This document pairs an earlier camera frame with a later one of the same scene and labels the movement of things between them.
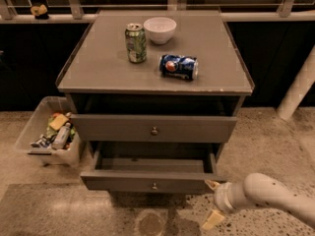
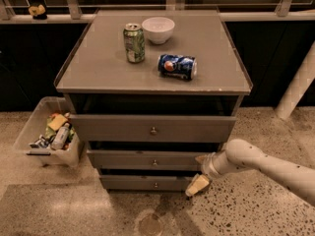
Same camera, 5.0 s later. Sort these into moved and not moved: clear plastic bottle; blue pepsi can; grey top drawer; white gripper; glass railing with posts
Moved: white gripper
Not moved: glass railing with posts; blue pepsi can; clear plastic bottle; grey top drawer
